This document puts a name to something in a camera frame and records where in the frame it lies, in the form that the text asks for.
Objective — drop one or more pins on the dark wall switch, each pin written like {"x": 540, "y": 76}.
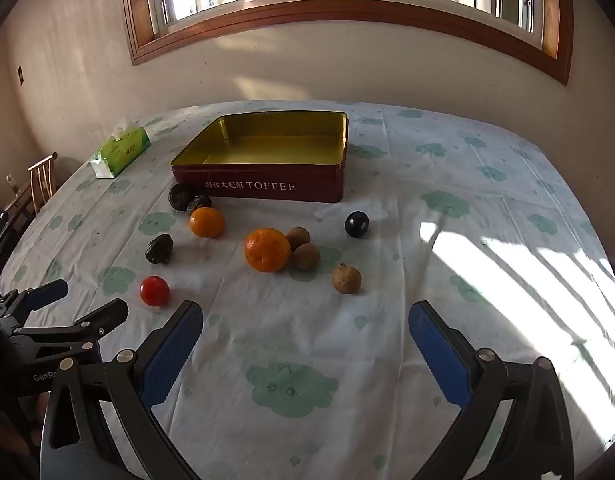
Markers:
{"x": 20, "y": 74}

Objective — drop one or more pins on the red rectangular tin box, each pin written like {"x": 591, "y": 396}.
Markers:
{"x": 267, "y": 187}

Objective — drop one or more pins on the wooden framed window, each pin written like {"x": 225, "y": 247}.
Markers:
{"x": 347, "y": 10}

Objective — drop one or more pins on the white cloud-print tablecloth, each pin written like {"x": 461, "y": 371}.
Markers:
{"x": 387, "y": 270}

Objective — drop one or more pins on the red tomato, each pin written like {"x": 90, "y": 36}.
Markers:
{"x": 154, "y": 290}

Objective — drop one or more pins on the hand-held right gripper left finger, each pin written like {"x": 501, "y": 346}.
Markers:
{"x": 170, "y": 355}

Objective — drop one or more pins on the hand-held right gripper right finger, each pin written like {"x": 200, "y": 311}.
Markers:
{"x": 437, "y": 355}

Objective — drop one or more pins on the dark wrinkled fruit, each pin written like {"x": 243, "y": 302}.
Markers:
{"x": 159, "y": 249}
{"x": 178, "y": 195}
{"x": 199, "y": 204}

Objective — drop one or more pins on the small orange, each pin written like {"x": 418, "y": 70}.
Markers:
{"x": 206, "y": 222}

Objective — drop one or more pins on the wooden chair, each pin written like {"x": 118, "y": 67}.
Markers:
{"x": 41, "y": 180}

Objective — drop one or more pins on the green tissue box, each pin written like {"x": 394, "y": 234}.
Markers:
{"x": 122, "y": 147}

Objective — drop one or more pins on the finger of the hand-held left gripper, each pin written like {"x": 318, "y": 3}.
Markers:
{"x": 42, "y": 294}
{"x": 105, "y": 315}

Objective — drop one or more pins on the dark round plum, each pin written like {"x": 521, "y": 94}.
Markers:
{"x": 357, "y": 224}

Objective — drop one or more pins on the large orange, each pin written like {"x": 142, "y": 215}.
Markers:
{"x": 267, "y": 250}

